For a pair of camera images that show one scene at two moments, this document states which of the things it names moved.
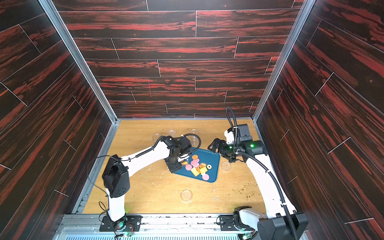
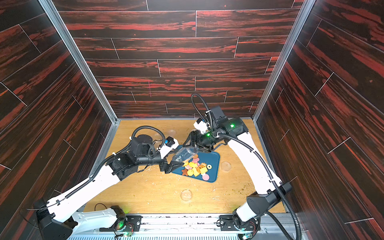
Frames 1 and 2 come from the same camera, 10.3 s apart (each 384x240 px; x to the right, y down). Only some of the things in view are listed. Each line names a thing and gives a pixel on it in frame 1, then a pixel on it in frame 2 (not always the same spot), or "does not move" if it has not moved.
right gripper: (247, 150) -> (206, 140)
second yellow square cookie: (203, 170) does not move
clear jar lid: (225, 166) does not move
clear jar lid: (172, 133) does not move
